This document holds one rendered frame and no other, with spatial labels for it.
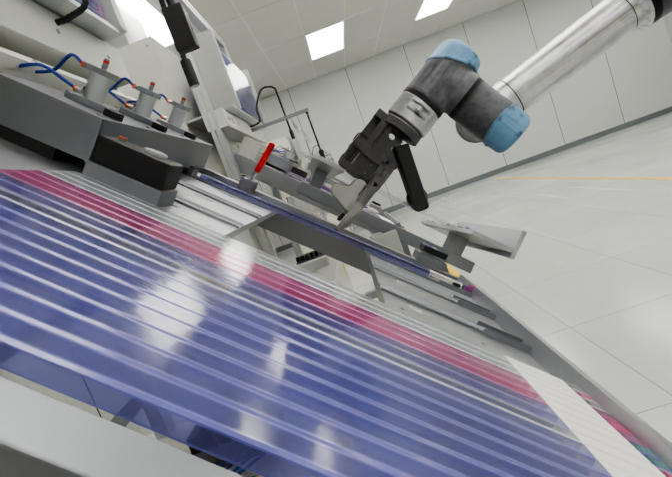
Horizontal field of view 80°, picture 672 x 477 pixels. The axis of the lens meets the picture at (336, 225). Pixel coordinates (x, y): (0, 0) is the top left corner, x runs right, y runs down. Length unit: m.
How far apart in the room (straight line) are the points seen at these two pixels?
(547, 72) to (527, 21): 8.54
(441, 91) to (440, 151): 7.74
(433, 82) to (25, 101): 0.52
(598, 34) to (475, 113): 0.28
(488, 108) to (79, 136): 0.55
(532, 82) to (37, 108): 0.74
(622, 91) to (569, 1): 2.01
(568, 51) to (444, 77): 0.26
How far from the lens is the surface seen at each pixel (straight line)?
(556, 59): 0.85
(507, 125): 0.69
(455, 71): 0.69
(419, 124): 0.67
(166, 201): 0.45
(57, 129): 0.50
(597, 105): 9.66
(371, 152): 0.66
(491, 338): 0.52
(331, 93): 8.34
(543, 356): 0.52
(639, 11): 0.91
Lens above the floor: 0.99
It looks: 6 degrees down
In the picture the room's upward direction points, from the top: 20 degrees counter-clockwise
